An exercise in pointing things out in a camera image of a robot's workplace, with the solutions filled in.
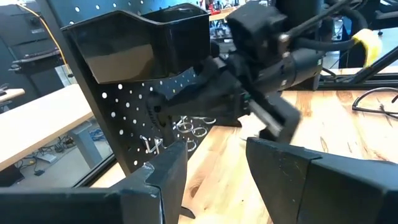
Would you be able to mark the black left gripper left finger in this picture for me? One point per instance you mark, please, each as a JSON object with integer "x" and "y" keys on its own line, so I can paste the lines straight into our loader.
{"x": 140, "y": 199}

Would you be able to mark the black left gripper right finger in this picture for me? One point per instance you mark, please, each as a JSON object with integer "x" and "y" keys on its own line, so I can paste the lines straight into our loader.
{"x": 311, "y": 193}

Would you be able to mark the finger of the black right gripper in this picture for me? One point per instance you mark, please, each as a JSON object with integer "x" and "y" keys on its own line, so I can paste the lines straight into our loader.
{"x": 217, "y": 74}
{"x": 211, "y": 102}

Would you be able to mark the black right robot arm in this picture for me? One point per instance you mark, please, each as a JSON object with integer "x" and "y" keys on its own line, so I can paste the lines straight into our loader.
{"x": 298, "y": 12}

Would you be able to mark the black metal peg board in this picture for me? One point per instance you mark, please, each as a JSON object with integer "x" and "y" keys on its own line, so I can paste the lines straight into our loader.
{"x": 124, "y": 102}

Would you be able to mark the yellow tape tag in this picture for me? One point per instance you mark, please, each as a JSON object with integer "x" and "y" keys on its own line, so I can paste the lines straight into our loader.
{"x": 368, "y": 43}

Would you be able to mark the black plastic bin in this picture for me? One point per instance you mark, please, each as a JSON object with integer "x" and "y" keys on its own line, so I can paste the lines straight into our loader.
{"x": 124, "y": 46}

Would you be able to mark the light wooden desk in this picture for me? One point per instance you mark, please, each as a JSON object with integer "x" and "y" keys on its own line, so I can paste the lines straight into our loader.
{"x": 37, "y": 121}

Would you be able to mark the black cabinet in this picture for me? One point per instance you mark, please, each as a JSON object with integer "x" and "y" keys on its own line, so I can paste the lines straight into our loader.
{"x": 31, "y": 40}

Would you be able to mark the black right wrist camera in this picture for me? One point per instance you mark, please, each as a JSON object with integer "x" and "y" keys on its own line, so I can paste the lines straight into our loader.
{"x": 255, "y": 28}

